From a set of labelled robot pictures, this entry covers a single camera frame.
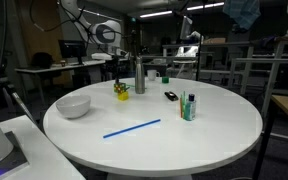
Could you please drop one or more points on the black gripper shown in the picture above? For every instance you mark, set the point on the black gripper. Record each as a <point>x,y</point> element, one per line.
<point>116,67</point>

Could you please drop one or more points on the multicoloured Rubik's cube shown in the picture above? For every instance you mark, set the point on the multicoloured Rubik's cube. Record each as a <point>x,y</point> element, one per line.
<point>119,88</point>

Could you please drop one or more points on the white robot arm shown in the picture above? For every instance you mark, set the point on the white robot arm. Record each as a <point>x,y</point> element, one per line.
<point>105,33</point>

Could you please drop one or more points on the white ceramic bowl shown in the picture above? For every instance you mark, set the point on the white ceramic bowl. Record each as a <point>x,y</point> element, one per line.
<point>73,106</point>

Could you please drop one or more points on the stainless steel bottle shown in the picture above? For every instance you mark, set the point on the stainless steel bottle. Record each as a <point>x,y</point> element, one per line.
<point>139,77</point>

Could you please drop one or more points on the green stick on table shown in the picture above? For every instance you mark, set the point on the green stick on table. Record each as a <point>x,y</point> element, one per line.
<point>133,86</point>

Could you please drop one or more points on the white mug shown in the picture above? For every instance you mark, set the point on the white mug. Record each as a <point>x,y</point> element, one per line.
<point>152,74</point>

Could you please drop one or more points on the black computer monitor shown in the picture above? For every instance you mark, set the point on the black computer monitor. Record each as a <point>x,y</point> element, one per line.
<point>72,48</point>

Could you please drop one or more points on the small green cup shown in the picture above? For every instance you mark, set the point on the small green cup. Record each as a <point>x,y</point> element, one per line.
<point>165,80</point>

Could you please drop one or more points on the black stapler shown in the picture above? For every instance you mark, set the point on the black stapler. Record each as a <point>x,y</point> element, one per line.
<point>171,96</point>

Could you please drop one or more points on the long blue straw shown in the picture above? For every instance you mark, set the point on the long blue straw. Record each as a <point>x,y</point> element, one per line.
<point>131,128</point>

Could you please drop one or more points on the orange straw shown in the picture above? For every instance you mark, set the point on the orange straw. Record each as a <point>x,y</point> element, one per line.
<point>181,106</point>

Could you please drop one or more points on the green straw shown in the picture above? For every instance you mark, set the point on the green straw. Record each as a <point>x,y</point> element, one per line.
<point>184,105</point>

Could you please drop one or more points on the long white desk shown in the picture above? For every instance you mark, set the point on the long white desk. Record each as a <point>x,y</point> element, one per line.
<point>37,72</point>

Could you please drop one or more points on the blue sanitizer bottle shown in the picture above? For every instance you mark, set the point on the blue sanitizer bottle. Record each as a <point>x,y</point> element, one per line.
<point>190,108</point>

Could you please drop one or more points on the white side table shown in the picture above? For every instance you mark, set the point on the white side table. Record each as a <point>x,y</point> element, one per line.
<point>43,160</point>

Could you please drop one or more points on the blue hanging cloth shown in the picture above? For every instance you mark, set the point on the blue hanging cloth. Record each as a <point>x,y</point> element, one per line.
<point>243,12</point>

